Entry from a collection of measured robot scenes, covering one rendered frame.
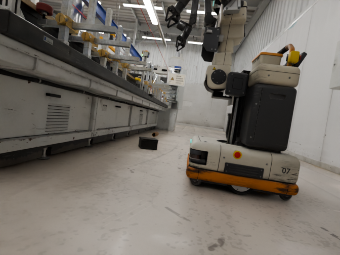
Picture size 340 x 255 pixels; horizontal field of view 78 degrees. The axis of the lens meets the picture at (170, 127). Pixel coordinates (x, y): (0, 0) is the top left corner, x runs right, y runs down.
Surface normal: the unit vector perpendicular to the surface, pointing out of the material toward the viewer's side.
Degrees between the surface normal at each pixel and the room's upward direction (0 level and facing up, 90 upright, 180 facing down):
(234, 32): 90
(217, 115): 90
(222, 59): 90
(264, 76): 90
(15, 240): 0
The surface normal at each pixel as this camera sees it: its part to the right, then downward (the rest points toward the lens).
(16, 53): 0.99, 0.15
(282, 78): -0.10, 0.04
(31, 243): 0.14, -0.99
